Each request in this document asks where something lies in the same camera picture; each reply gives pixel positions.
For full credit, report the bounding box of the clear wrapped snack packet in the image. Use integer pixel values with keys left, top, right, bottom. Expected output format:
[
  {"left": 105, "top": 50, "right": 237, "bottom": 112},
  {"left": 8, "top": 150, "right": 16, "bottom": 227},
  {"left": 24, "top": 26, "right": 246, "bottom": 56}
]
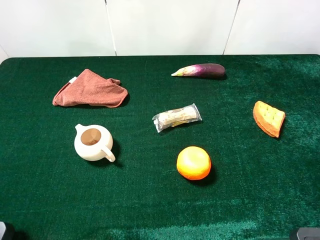
[{"left": 152, "top": 103, "right": 202, "bottom": 133}]

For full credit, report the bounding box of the orange toast bread slice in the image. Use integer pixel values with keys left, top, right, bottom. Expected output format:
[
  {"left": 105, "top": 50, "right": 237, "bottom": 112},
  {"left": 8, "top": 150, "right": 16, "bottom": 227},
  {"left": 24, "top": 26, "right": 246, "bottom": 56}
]
[{"left": 253, "top": 101, "right": 286, "bottom": 138}]

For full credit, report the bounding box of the pink folded cloth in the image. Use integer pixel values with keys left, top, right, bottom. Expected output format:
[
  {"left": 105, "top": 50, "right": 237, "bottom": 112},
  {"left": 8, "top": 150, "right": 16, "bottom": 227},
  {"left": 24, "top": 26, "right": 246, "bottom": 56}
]
[{"left": 52, "top": 69, "right": 128, "bottom": 108}]

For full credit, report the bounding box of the white ceramic teapot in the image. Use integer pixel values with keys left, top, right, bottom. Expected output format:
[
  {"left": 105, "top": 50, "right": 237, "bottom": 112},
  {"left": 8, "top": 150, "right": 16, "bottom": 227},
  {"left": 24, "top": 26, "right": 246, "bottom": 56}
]
[{"left": 74, "top": 124, "right": 116, "bottom": 163}]

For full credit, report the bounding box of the orange fruit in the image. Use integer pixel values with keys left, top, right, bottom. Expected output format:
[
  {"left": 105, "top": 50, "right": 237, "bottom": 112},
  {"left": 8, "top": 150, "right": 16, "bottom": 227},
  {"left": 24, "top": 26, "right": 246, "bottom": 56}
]
[{"left": 176, "top": 146, "right": 212, "bottom": 181}]

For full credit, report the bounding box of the purple toy eggplant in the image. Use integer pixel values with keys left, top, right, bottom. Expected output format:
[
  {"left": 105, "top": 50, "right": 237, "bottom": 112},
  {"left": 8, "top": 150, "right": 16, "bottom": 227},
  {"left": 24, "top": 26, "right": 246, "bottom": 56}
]
[{"left": 171, "top": 63, "right": 226, "bottom": 79}]

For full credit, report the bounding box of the green felt table cover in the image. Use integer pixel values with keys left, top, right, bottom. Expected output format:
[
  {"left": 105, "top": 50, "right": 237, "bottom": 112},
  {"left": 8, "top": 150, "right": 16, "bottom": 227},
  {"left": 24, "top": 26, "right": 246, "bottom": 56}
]
[{"left": 0, "top": 54, "right": 320, "bottom": 240}]

